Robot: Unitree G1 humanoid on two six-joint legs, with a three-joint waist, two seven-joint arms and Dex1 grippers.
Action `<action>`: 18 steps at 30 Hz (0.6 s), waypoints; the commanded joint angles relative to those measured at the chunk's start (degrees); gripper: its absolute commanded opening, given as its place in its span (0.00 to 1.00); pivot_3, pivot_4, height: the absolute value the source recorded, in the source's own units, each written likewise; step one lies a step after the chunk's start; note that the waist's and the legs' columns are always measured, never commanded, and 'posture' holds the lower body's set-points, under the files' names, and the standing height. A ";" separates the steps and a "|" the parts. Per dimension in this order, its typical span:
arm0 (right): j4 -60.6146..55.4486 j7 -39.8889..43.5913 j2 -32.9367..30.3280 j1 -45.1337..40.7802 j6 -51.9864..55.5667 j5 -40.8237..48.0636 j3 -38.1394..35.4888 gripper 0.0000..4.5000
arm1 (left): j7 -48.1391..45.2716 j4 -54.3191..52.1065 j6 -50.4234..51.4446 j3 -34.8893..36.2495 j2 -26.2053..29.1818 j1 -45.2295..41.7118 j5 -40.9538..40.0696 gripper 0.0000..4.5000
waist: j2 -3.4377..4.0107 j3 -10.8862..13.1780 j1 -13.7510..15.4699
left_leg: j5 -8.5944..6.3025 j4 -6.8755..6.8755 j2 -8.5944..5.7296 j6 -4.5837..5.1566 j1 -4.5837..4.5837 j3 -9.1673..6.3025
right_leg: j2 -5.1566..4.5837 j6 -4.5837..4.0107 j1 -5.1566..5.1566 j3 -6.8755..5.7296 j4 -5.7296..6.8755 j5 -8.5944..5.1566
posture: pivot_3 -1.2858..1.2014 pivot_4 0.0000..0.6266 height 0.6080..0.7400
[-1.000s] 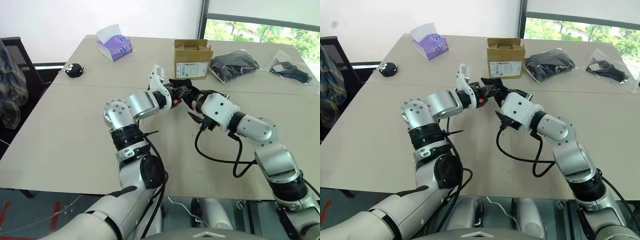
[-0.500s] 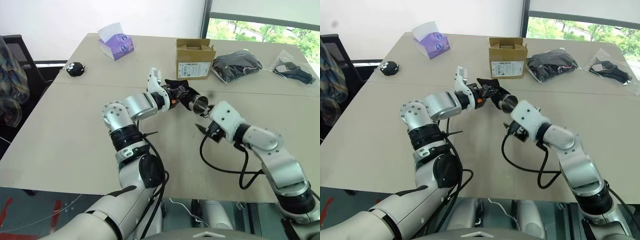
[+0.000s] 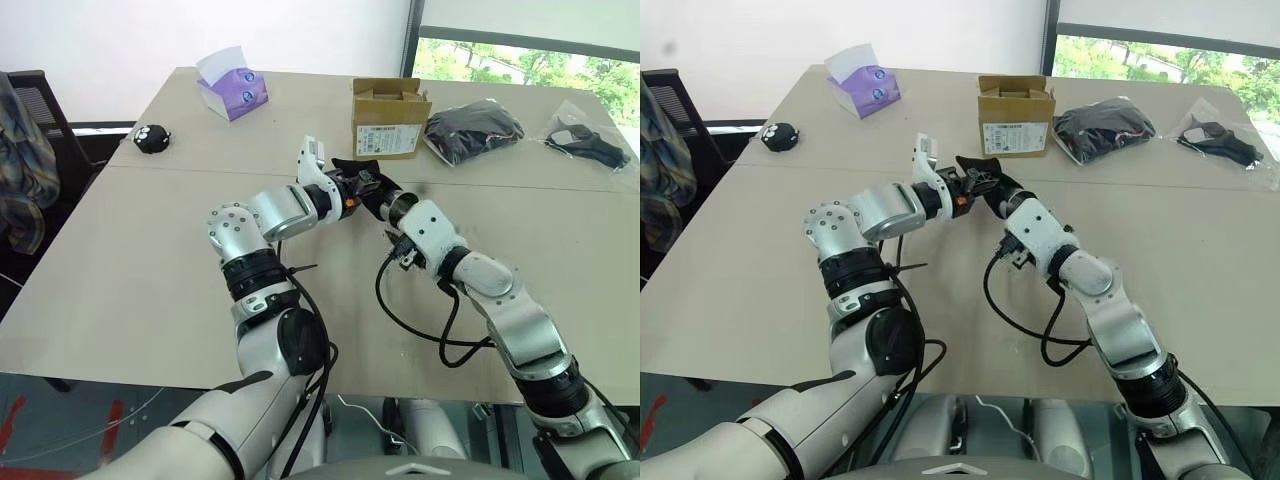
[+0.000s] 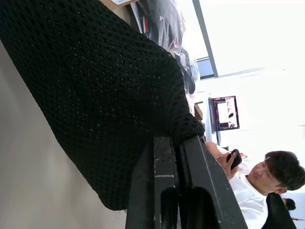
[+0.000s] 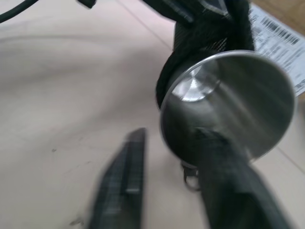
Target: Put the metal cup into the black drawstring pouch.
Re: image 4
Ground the pile of clear plastic bags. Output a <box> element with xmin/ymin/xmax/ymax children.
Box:
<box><xmin>130</xmin><ymin>0</ymin><xmax>200</xmax><ymax>96</ymax></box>

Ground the brown cardboard box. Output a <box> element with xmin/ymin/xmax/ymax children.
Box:
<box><xmin>193</xmin><ymin>101</ymin><xmax>204</xmax><ymax>120</ymax></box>

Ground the grey window frame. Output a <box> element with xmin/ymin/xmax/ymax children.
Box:
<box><xmin>192</xmin><ymin>0</ymin><xmax>219</xmax><ymax>78</ymax></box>

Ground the black knitted drawstring pouch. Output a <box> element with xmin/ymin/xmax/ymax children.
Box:
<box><xmin>0</xmin><ymin>0</ymin><xmax>206</xmax><ymax>212</ymax></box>

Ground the man in white shirt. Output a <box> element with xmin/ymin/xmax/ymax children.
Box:
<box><xmin>228</xmin><ymin>150</ymin><xmax>305</xmax><ymax>229</ymax></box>

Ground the dark-haired seated person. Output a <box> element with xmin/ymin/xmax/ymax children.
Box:
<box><xmin>282</xmin><ymin>198</ymin><xmax>297</xmax><ymax>212</ymax></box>

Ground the black chair back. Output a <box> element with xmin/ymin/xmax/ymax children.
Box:
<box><xmin>265</xmin><ymin>193</ymin><xmax>297</xmax><ymax>229</ymax></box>

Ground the man's hand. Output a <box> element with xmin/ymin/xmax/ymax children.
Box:
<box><xmin>217</xmin><ymin>151</ymin><xmax>243</xmax><ymax>179</ymax></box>

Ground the black smartphone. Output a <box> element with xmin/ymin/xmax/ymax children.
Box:
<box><xmin>226</xmin><ymin>148</ymin><xmax>243</xmax><ymax>170</ymax></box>

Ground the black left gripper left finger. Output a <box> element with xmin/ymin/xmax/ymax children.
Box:
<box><xmin>125</xmin><ymin>135</ymin><xmax>180</xmax><ymax>229</ymax></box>

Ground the computer monitor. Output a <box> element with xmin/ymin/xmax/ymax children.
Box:
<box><xmin>208</xmin><ymin>95</ymin><xmax>241</xmax><ymax>134</ymax></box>

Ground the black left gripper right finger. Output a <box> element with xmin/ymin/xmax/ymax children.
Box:
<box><xmin>178</xmin><ymin>135</ymin><xmax>248</xmax><ymax>229</ymax></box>

